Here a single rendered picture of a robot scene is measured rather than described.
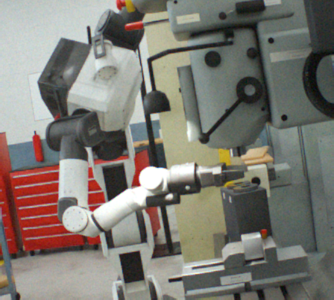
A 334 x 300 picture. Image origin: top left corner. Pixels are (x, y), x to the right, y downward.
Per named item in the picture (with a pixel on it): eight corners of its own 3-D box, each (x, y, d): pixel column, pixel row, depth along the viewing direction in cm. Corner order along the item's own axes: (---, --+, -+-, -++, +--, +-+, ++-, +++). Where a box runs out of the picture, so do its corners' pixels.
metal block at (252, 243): (244, 260, 157) (242, 239, 157) (244, 254, 163) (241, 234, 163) (263, 257, 157) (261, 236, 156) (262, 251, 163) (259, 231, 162)
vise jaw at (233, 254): (224, 269, 154) (222, 255, 154) (223, 257, 167) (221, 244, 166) (246, 265, 154) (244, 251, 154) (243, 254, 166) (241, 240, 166)
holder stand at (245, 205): (240, 247, 201) (232, 192, 200) (227, 235, 223) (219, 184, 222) (273, 239, 202) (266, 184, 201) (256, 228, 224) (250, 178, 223)
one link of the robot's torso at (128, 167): (105, 247, 231) (83, 131, 233) (148, 239, 233) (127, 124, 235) (106, 251, 216) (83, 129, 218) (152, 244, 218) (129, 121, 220)
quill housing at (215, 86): (204, 153, 156) (184, 33, 154) (204, 147, 176) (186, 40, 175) (275, 141, 155) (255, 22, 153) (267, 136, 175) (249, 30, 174)
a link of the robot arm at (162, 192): (186, 168, 175) (149, 173, 178) (177, 159, 166) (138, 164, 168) (189, 206, 172) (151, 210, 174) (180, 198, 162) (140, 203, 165)
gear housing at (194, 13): (171, 34, 152) (165, -2, 152) (175, 42, 177) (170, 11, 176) (296, 16, 150) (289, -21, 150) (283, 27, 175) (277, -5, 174)
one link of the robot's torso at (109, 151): (85, 104, 241) (81, 80, 226) (115, 99, 243) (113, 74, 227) (95, 164, 227) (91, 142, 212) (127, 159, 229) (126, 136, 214)
